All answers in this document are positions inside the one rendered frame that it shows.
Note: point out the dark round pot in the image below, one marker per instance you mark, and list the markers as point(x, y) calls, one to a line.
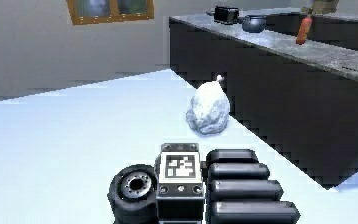
point(253, 24)

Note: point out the orange red bottle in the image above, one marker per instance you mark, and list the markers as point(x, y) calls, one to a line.
point(303, 30)

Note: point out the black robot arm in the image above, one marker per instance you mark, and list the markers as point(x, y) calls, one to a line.
point(243, 190)

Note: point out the white tied garbage bag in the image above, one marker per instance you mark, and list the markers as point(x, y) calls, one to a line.
point(208, 110)

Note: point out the brown box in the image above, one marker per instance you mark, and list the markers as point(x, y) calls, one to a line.
point(324, 6)

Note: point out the wooden framed window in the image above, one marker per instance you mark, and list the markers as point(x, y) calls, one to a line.
point(110, 10)

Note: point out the dark kitchen counter cabinet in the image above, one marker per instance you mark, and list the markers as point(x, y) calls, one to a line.
point(287, 100)

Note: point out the black toaster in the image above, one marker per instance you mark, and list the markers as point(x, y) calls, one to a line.
point(226, 14)

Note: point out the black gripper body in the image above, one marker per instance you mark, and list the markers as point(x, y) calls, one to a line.
point(133, 190)

